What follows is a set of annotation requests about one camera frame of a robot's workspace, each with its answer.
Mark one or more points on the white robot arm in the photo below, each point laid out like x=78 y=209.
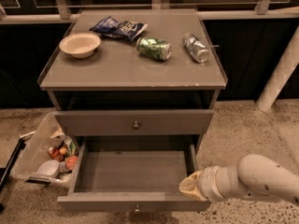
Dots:
x=253 y=178

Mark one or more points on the black bin lid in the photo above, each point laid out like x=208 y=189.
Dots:
x=5 y=171

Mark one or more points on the blue chip bag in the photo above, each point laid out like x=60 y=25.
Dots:
x=126 y=29

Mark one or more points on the grey drawer cabinet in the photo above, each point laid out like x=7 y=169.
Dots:
x=117 y=77

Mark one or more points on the red apple in bin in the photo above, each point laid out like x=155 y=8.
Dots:
x=70 y=162

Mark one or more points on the white diagonal pole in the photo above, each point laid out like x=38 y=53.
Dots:
x=283 y=71

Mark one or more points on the metal window railing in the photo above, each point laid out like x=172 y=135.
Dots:
x=58 y=11

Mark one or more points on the grey drawer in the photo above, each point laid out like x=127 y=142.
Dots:
x=134 y=122
x=132 y=174

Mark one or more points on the clear plastic bin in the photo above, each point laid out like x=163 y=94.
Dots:
x=49 y=142

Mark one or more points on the green soda can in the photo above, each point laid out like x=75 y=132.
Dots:
x=154 y=48

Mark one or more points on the silver soda can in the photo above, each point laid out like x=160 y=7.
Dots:
x=196 y=49

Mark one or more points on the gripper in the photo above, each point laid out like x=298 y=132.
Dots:
x=207 y=181

